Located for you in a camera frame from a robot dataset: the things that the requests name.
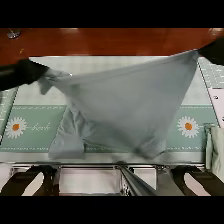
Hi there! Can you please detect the grey shirt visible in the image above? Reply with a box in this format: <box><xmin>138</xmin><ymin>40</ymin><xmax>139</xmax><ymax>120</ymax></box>
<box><xmin>37</xmin><ymin>49</ymin><xmax>201</xmax><ymax>161</ymax></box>

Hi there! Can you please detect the pale green garment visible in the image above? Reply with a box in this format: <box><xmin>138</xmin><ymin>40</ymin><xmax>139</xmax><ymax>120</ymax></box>
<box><xmin>204</xmin><ymin>123</ymin><xmax>224</xmax><ymax>171</ymax></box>

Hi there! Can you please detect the silver frame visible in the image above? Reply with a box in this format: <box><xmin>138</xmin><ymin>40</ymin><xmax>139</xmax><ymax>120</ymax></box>
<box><xmin>0</xmin><ymin>87</ymin><xmax>224</xmax><ymax>197</ymax></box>

